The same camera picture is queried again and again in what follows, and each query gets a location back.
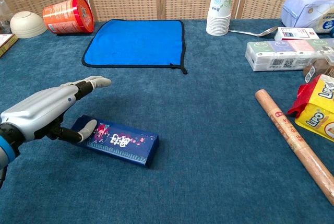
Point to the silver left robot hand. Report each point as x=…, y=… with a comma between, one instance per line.
x=39, y=111

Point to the blue cardboard glasses case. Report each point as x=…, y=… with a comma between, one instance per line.
x=125, y=143

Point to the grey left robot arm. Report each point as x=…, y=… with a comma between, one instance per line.
x=5, y=149

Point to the gold and brown box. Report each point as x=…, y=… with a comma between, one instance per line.
x=6, y=44

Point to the cream bowl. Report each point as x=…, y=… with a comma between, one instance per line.
x=28, y=24

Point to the orange canister with red lid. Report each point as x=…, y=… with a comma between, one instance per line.
x=68, y=15

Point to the blue cloth with black trim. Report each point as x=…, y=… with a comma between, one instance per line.
x=135, y=44

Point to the stack of white paper cups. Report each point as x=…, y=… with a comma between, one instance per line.
x=219, y=12

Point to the pastel tissue multipack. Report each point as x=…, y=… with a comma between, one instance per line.
x=274, y=54

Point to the metal spoon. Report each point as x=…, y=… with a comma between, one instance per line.
x=271, y=30

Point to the small white and red box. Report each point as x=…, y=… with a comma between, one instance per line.
x=295, y=34

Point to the yellow Lipo snack bag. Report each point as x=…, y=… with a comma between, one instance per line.
x=318, y=111

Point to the brown clear-wrapped box pack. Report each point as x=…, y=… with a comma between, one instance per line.
x=318, y=67

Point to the large white-blue tissue pack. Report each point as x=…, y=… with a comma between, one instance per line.
x=305, y=10

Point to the blue bottle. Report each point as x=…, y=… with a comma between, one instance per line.
x=332, y=33

